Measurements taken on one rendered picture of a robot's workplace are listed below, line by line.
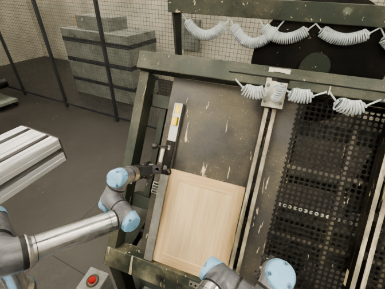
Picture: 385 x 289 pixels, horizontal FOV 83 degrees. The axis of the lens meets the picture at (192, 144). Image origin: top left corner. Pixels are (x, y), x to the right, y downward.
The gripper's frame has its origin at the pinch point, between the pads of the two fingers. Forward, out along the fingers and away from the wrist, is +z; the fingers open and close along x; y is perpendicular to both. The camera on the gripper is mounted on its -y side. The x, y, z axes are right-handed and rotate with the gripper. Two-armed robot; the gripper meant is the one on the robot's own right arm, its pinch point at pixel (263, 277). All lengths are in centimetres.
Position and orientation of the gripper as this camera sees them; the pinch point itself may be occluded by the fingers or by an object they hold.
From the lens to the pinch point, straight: 104.4
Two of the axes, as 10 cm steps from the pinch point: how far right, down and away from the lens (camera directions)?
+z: 1.6, 4.8, 8.6
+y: 3.8, -8.3, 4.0
